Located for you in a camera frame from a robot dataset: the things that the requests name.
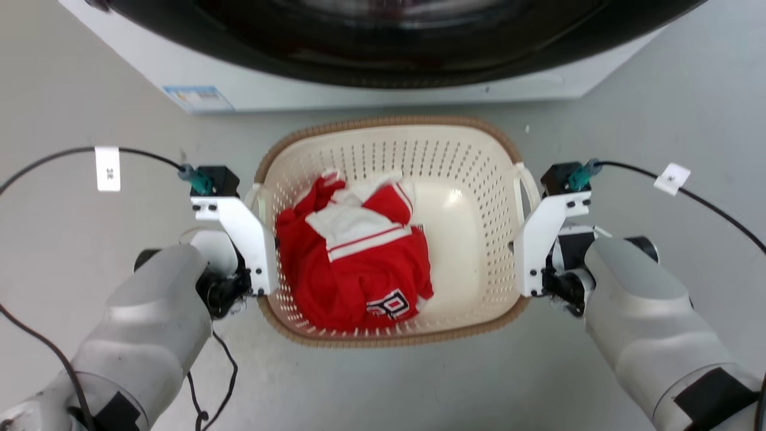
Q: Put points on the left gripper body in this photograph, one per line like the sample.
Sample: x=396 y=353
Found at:
x=222 y=290

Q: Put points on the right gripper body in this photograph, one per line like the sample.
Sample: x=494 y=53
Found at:
x=568 y=281

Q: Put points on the cream plastic laundry basket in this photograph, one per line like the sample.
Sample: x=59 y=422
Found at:
x=467 y=197

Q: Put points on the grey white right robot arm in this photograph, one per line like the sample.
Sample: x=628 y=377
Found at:
x=652 y=323

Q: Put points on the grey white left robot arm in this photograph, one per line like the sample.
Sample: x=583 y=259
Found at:
x=143 y=335

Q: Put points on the red and white jersey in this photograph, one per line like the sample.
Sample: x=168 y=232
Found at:
x=353 y=269

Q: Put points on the blue white energy label sticker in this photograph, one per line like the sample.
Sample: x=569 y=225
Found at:
x=197 y=98

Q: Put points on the white washing machine body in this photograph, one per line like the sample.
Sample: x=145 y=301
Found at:
x=359 y=96

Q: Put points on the black round washing machine door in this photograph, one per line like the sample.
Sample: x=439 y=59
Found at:
x=383 y=54

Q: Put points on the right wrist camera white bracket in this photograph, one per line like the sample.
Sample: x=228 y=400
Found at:
x=541 y=233

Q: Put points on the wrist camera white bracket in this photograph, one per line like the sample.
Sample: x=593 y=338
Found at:
x=541 y=233
x=245 y=233

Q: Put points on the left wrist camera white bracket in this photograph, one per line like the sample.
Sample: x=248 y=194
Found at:
x=245 y=233

